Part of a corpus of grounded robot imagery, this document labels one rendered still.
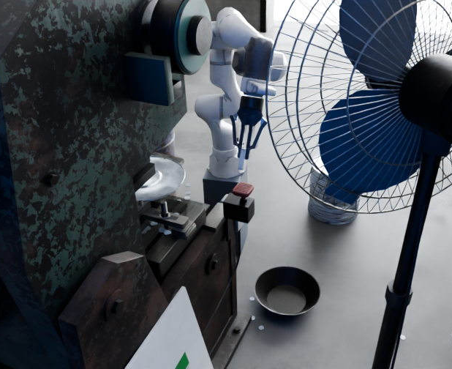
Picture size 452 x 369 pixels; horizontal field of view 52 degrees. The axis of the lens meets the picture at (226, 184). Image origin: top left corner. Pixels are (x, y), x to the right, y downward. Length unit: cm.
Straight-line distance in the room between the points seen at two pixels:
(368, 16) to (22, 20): 59
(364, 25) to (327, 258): 172
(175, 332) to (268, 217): 136
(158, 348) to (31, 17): 92
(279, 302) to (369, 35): 155
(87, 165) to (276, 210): 183
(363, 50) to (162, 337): 95
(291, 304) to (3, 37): 170
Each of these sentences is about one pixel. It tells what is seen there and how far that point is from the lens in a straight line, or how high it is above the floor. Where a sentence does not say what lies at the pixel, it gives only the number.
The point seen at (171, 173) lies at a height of 78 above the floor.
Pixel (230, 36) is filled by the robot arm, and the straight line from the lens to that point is 175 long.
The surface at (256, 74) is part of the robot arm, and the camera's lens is 147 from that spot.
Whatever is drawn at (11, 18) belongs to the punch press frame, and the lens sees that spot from 92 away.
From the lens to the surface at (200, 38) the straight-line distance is 113.
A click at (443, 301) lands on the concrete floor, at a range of 240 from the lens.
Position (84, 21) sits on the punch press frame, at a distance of 101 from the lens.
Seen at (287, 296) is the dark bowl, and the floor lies 0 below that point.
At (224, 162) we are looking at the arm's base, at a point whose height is 53.
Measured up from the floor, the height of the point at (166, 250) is 71.
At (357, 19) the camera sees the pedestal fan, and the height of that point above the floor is 143.
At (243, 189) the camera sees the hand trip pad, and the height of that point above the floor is 76.
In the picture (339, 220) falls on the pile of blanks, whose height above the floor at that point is 4.
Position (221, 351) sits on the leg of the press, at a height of 3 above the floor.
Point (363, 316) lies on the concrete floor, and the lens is 223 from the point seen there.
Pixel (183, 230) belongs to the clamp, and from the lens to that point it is 145.
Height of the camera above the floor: 164
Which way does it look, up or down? 33 degrees down
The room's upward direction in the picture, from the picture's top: 2 degrees counter-clockwise
